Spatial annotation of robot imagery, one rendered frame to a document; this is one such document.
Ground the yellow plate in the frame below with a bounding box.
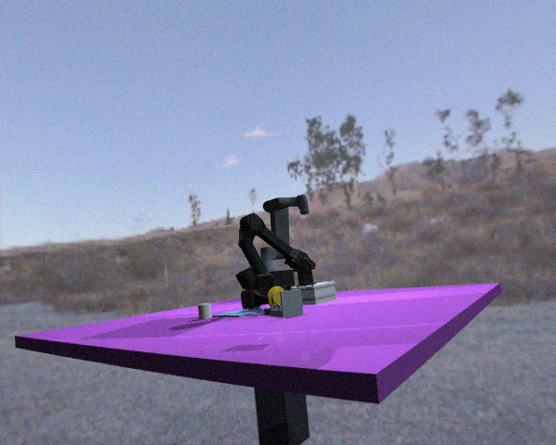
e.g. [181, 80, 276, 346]
[268, 286, 284, 309]

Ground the light blue flat mat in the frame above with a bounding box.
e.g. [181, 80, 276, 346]
[212, 309, 264, 317]

